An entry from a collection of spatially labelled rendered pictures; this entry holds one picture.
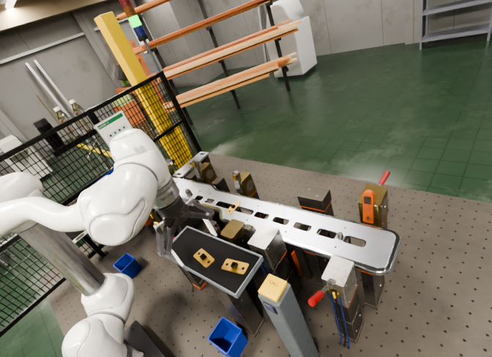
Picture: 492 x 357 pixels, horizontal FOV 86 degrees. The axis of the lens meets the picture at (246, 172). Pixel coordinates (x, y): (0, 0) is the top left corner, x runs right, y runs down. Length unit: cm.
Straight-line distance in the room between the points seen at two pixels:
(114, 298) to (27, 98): 787
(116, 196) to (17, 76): 842
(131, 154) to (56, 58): 849
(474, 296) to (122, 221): 118
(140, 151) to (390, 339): 102
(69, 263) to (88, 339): 27
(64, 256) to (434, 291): 138
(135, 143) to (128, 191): 15
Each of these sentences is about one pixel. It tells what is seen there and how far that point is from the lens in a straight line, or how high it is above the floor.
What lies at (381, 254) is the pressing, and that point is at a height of 100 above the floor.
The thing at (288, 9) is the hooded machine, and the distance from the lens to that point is 611.
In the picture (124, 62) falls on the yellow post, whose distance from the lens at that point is 217.
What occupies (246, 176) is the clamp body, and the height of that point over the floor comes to 104.
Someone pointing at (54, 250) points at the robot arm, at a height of 129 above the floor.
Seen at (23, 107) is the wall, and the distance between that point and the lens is 887.
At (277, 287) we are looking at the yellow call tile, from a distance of 77.
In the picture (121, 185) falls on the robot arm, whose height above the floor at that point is 159.
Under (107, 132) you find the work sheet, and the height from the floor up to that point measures 137.
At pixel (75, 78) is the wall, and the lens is 914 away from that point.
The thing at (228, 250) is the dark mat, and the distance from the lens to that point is 90.
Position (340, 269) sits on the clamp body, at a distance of 89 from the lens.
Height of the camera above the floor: 180
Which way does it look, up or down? 32 degrees down
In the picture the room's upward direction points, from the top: 22 degrees counter-clockwise
